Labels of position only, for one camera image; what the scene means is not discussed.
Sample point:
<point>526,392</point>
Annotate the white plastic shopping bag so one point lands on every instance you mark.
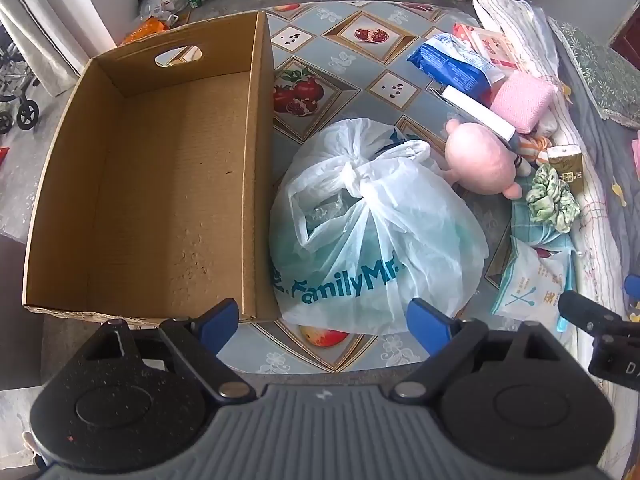
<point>380,240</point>

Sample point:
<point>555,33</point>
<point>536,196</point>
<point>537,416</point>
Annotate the white and blue packet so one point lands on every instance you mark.
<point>530,280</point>

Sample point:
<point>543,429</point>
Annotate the green patterned scrunchie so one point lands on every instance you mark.
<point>550,200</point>

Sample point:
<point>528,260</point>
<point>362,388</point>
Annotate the grey quilt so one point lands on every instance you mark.
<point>617,170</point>

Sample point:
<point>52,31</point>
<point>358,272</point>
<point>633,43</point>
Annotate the orange snack bag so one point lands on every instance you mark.
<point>145,30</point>

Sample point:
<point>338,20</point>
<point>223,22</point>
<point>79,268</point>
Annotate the black stroller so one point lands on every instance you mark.
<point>22,110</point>

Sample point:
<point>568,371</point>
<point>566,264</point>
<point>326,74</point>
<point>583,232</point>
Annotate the white striped blanket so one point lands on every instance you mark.
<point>595,240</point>

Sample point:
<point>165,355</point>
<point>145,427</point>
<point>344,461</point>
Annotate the green patterned cushion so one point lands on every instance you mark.
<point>600,70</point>

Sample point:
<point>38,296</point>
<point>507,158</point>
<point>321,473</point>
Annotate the pink plush toy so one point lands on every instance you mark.
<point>475,155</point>

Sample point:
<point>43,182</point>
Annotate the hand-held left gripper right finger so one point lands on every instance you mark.
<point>427,322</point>

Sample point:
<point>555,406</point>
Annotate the small brown carton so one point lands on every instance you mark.
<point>567,170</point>

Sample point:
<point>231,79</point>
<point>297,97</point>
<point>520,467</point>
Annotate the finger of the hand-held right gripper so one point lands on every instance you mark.
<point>582,310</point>

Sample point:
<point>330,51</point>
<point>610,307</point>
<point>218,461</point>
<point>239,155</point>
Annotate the brown cardboard box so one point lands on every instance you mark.
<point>150,185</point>

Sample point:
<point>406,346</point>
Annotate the white box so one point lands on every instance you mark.
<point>475,110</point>

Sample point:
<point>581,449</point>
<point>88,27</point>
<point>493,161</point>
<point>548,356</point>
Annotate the pink cloth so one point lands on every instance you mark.
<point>522,97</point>

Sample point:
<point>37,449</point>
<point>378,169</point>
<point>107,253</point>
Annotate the dark red door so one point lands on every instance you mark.
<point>627,40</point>

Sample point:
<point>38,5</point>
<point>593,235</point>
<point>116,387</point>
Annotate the white curtain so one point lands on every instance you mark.
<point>55,15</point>

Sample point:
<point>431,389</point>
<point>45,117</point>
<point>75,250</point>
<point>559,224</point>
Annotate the teal checked towel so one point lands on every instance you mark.
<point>525,225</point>

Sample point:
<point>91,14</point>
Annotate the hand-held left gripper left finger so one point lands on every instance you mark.
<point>220,317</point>

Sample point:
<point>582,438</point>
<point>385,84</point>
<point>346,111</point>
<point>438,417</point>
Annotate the blue tissue pack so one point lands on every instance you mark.
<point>450,62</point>

